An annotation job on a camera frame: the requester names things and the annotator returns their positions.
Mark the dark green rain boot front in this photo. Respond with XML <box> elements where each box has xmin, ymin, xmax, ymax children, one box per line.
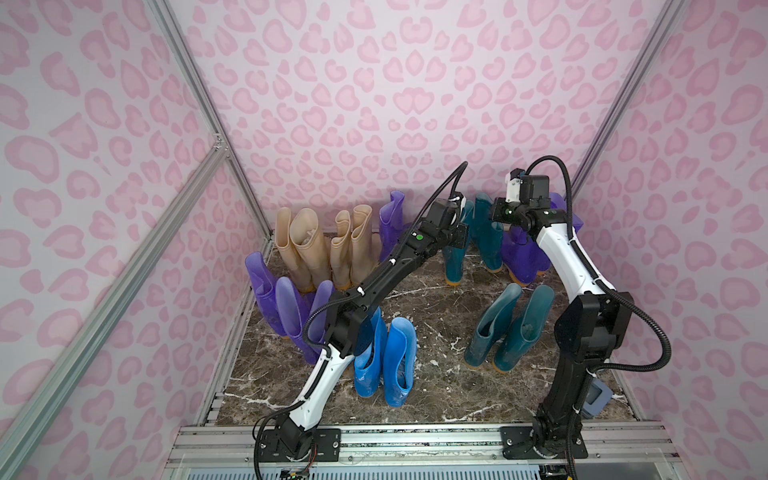
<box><xmin>472</xmin><ymin>192</ymin><xmax>504</xmax><ymax>273</ymax></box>

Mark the blue rain boot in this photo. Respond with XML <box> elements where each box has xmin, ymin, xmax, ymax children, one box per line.
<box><xmin>354</xmin><ymin>309</ymin><xmax>388</xmax><ymax>398</ymax></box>
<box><xmin>382</xmin><ymin>317</ymin><xmax>418</xmax><ymax>408</ymax></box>

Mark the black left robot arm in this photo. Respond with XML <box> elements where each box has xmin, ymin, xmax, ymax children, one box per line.
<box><xmin>253</xmin><ymin>192</ymin><xmax>468</xmax><ymax>464</ymax></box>

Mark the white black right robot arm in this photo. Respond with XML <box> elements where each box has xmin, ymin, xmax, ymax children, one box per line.
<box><xmin>490</xmin><ymin>169</ymin><xmax>631</xmax><ymax>460</ymax></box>

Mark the purple rain boot lying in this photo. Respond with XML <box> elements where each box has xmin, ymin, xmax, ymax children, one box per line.
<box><xmin>379</xmin><ymin>190</ymin><xmax>405</xmax><ymax>261</ymax></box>

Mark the small blue grey box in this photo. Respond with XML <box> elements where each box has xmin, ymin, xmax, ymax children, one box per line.
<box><xmin>581</xmin><ymin>378</ymin><xmax>613</xmax><ymax>419</ymax></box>

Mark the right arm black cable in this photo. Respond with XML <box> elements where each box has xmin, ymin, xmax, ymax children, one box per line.
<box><xmin>525</xmin><ymin>154</ymin><xmax>672</xmax><ymax>480</ymax></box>

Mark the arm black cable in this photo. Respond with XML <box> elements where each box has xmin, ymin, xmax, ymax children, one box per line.
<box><xmin>525</xmin><ymin>154</ymin><xmax>672</xmax><ymax>480</ymax></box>
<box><xmin>251</xmin><ymin>160</ymin><xmax>469</xmax><ymax>480</ymax></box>

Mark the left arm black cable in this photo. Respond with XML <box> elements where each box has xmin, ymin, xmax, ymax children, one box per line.
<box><xmin>251</xmin><ymin>160</ymin><xmax>469</xmax><ymax>480</ymax></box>

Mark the right aluminium corner post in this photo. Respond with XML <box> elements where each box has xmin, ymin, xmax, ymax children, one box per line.
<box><xmin>570</xmin><ymin>0</ymin><xmax>689</xmax><ymax>202</ymax></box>

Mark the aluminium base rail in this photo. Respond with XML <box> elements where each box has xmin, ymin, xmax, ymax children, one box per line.
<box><xmin>162</xmin><ymin>421</ymin><xmax>688</xmax><ymax>479</ymax></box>

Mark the aluminium corner frame post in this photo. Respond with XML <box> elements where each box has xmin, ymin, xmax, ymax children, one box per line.
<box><xmin>1</xmin><ymin>1</ymin><xmax>266</xmax><ymax>479</ymax></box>

